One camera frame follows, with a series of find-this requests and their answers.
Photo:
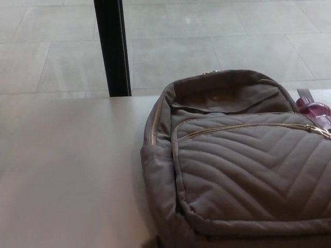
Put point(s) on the grey quilted backpack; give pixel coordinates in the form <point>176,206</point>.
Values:
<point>240,162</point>

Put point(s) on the black window frame post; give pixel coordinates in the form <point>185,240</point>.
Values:
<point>112,51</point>

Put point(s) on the pink transparent water bottle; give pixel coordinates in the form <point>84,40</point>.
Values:
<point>315,108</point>

